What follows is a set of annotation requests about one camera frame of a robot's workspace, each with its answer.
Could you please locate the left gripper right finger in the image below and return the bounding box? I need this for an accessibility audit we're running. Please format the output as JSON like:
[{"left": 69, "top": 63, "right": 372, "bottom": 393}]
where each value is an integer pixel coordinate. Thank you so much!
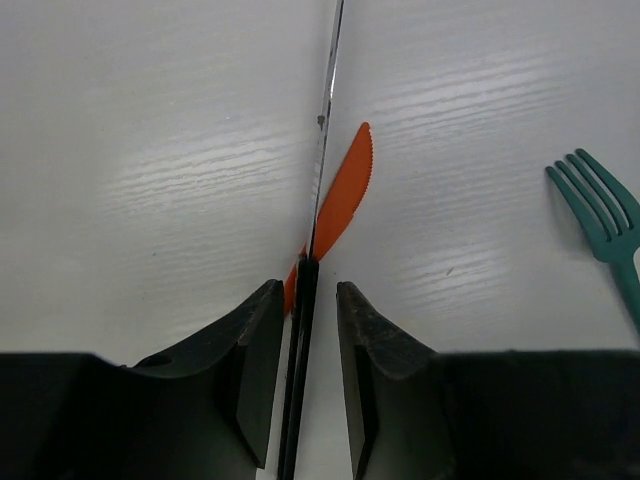
[{"left": 336, "top": 282, "right": 639, "bottom": 479}]

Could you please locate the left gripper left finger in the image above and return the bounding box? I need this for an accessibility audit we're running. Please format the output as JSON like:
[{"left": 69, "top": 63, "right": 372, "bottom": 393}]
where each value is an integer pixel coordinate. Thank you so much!
[{"left": 1, "top": 280, "right": 284, "bottom": 479}]

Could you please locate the steel knife black handle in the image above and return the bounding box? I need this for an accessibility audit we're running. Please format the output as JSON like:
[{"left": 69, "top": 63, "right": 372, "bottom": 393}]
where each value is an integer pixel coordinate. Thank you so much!
[{"left": 277, "top": 0, "right": 344, "bottom": 480}]

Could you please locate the teal plastic fork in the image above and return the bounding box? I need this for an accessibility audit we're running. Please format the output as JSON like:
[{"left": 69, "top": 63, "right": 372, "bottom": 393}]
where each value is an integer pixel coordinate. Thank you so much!
[{"left": 545, "top": 149, "right": 639, "bottom": 328}]

